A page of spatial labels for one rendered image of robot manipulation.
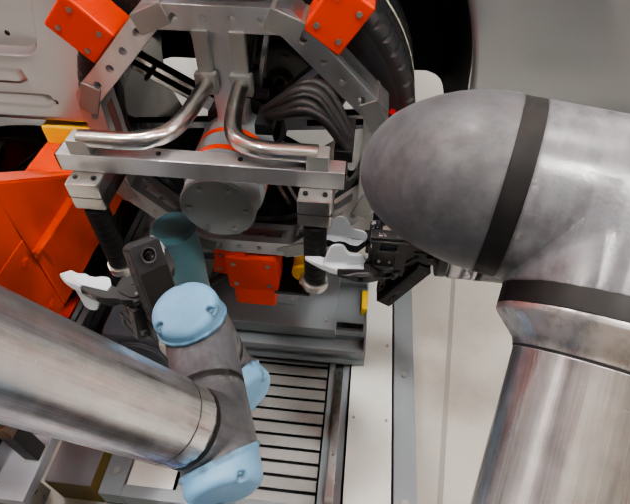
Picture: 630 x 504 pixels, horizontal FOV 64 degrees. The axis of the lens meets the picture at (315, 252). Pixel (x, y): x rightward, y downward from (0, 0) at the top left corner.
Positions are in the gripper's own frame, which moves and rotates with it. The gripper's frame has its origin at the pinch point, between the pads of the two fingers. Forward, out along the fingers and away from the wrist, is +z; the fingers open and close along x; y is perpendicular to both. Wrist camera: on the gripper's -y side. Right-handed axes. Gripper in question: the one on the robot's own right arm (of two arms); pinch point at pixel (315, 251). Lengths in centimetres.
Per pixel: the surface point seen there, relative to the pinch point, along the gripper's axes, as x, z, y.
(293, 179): -1.5, 3.2, 13.3
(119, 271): 2.2, 33.3, -6.7
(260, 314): -28, 19, -61
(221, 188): -6.0, 15.7, 6.6
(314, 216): 1.5, -0.1, 9.2
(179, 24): -20.5, 22.9, 25.9
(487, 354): -36, -52, -83
